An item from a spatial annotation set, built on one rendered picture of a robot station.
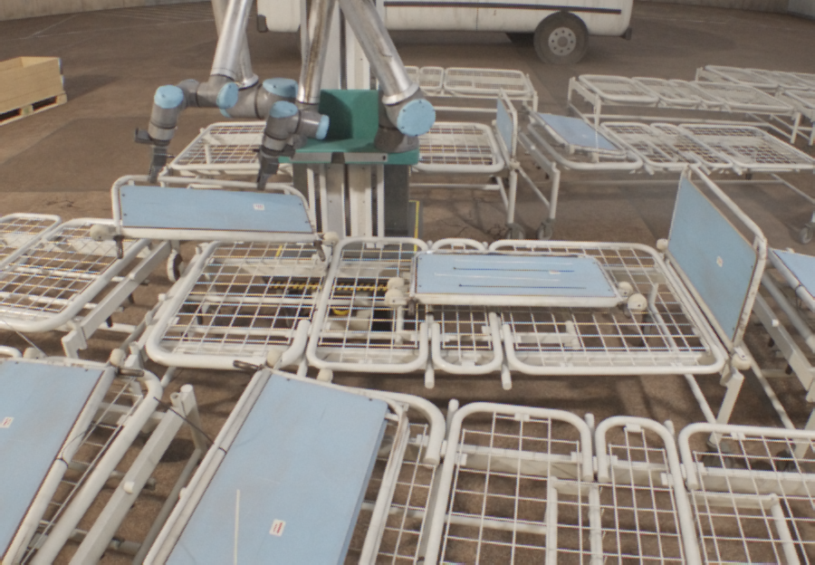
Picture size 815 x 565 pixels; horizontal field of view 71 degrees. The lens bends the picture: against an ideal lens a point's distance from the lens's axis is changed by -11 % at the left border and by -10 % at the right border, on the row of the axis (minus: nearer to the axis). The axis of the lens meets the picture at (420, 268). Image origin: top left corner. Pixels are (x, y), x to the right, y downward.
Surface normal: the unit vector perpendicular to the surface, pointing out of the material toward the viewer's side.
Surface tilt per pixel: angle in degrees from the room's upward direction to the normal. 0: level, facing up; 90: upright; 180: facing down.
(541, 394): 0
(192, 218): 30
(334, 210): 90
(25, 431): 5
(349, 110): 90
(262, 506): 7
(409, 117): 94
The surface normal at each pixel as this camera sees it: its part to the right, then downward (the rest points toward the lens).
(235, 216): 0.45, -0.62
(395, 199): -0.01, 0.48
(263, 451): 0.15, -0.85
